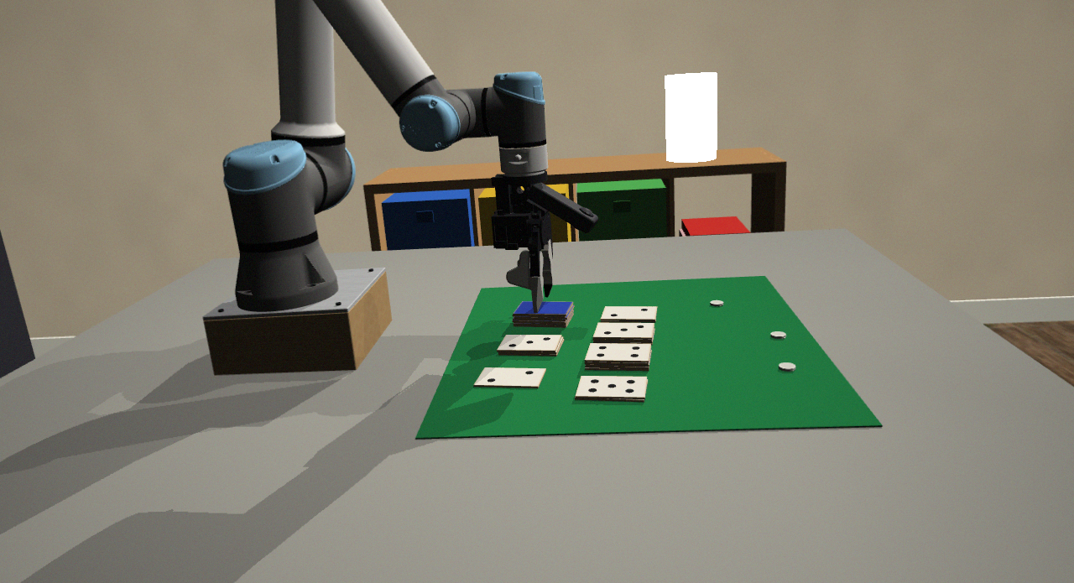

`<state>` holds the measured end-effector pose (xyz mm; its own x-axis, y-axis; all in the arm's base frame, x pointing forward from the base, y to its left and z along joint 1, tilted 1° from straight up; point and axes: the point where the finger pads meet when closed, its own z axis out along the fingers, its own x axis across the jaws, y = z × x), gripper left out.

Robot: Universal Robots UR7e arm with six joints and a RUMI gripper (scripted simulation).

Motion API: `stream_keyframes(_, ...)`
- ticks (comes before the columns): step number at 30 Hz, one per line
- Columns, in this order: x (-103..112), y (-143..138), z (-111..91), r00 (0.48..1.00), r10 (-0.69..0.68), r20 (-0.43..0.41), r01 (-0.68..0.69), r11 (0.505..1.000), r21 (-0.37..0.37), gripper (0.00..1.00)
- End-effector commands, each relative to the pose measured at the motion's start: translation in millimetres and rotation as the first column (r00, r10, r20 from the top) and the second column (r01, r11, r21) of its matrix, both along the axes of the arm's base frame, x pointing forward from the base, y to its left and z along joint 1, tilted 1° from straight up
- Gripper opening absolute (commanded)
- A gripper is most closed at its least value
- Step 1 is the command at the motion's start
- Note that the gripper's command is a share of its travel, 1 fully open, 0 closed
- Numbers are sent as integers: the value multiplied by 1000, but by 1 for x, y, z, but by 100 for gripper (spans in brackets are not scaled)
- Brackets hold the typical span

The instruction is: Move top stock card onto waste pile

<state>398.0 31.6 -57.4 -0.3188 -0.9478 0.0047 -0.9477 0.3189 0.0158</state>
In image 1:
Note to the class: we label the green felt mat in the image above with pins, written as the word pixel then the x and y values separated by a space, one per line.
pixel 712 368

